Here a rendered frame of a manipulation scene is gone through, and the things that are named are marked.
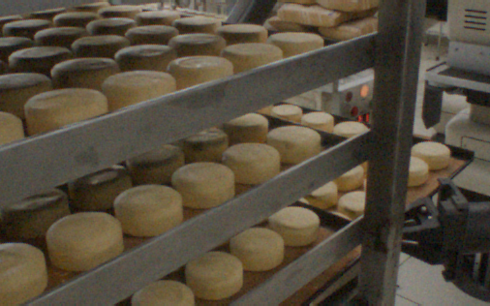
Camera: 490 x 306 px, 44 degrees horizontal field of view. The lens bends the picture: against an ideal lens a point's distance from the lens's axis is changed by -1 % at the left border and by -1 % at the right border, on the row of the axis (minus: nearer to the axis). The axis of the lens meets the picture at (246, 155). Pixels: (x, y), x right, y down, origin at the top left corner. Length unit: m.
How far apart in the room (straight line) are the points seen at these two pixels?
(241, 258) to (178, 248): 0.15
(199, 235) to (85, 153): 0.12
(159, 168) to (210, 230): 0.10
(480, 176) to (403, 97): 1.03
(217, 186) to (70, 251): 0.13
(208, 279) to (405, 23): 0.27
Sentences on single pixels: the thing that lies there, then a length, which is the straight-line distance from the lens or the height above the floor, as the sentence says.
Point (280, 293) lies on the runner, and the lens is 0.52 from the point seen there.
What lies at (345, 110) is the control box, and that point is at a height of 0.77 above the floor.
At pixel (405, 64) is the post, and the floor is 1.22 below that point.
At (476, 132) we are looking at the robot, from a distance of 1.56.
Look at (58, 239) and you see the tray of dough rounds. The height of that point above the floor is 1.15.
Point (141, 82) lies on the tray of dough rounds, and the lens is 0.41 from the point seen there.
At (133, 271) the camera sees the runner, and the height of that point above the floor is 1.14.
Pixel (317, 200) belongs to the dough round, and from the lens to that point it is 0.72.
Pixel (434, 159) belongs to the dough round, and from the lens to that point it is 0.82.
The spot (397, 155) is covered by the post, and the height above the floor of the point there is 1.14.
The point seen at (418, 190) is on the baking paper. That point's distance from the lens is 0.78.
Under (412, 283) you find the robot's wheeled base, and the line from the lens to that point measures 1.92.
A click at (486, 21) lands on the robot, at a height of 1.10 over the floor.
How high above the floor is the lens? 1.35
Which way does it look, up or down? 23 degrees down
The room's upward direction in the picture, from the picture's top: 1 degrees counter-clockwise
